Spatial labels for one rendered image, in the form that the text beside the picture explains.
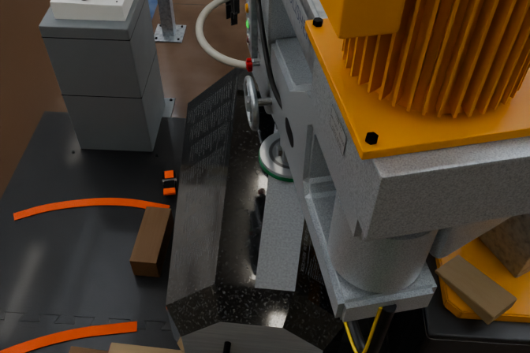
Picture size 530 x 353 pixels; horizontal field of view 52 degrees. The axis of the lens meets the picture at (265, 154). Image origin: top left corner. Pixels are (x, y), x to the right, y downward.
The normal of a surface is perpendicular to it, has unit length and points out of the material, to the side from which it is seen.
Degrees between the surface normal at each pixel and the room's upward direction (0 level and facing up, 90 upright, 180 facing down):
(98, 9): 90
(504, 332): 0
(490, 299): 11
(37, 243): 0
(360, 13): 90
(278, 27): 90
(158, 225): 0
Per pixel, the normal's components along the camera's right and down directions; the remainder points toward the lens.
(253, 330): -0.10, 0.73
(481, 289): -0.10, -0.79
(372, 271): -0.31, 0.70
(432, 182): 0.19, 0.72
